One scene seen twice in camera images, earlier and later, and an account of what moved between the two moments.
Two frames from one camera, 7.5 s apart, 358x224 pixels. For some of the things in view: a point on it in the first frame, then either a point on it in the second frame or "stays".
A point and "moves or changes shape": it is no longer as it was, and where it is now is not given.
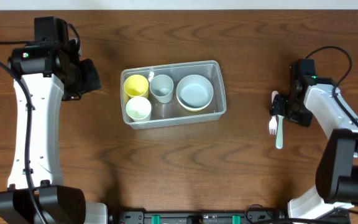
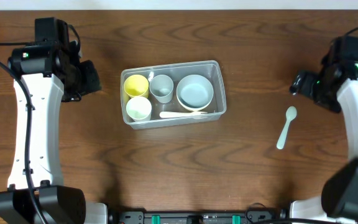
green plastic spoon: x=279 y=137 moves or changes shape
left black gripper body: x=88 y=78 stays
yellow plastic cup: x=135 y=85 stays
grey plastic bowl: x=194 y=92 stays
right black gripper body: x=291 y=109 → x=316 y=89
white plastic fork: x=273 y=121 → x=180 y=114
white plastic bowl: x=194 y=99 stays
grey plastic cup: x=161 y=86 stays
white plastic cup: x=138 y=108 stays
